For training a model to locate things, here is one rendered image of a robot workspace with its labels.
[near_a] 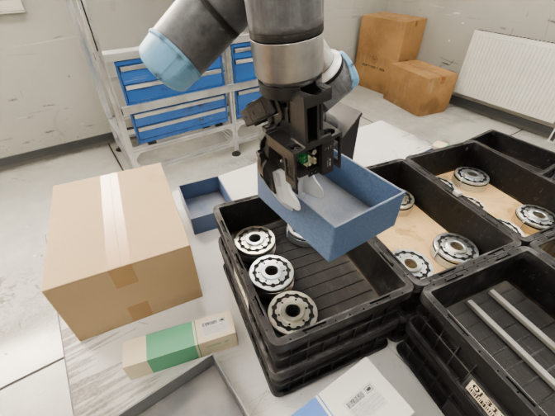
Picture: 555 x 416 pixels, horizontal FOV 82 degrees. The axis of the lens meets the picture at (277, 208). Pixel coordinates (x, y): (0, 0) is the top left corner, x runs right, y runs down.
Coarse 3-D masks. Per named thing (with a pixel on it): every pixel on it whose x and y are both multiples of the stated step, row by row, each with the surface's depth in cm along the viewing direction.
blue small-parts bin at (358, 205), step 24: (336, 168) 61; (360, 168) 56; (264, 192) 57; (336, 192) 60; (360, 192) 58; (384, 192) 53; (288, 216) 53; (312, 216) 47; (336, 216) 55; (360, 216) 45; (384, 216) 50; (312, 240) 49; (336, 240) 45; (360, 240) 49
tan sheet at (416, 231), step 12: (408, 216) 92; (420, 216) 92; (396, 228) 88; (408, 228) 88; (420, 228) 88; (432, 228) 88; (384, 240) 84; (396, 240) 84; (408, 240) 84; (420, 240) 84; (432, 240) 84; (420, 252) 81; (432, 264) 78
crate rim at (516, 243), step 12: (372, 168) 94; (432, 180) 88; (444, 192) 85; (468, 204) 80; (480, 216) 77; (516, 240) 70; (384, 252) 68; (492, 252) 68; (504, 252) 68; (396, 264) 65; (468, 264) 65; (408, 276) 63; (432, 276) 63; (444, 276) 63; (420, 288) 62
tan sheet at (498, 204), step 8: (440, 176) 108; (448, 176) 108; (488, 184) 104; (464, 192) 101; (472, 192) 101; (480, 192) 101; (488, 192) 101; (496, 192) 101; (480, 200) 98; (488, 200) 98; (496, 200) 98; (504, 200) 98; (512, 200) 98; (488, 208) 95; (496, 208) 95; (504, 208) 95; (512, 208) 95; (496, 216) 92; (504, 216) 92
